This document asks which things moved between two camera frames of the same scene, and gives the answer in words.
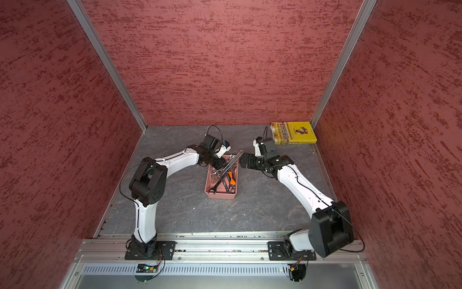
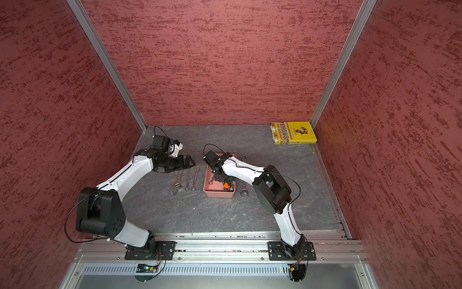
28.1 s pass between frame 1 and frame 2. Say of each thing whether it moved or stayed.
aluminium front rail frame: stayed
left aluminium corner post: stayed
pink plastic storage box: stayed
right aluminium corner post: stayed
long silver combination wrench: moved
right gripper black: moved
